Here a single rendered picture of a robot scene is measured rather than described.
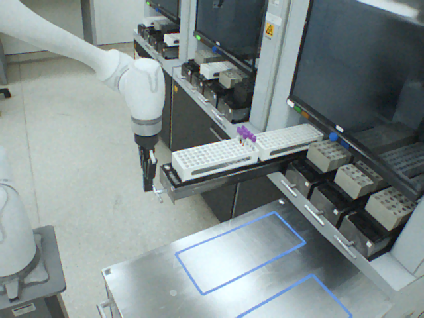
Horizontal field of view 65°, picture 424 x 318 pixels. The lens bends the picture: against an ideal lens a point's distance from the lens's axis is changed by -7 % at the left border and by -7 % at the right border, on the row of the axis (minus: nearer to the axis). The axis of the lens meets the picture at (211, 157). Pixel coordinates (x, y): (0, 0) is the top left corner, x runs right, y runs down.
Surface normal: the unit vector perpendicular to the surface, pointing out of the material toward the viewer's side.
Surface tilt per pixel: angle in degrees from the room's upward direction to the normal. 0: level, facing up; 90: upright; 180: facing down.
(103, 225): 0
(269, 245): 0
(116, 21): 90
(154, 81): 82
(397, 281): 0
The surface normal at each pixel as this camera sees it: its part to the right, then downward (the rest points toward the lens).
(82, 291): 0.09, -0.81
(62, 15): 0.46, 0.55
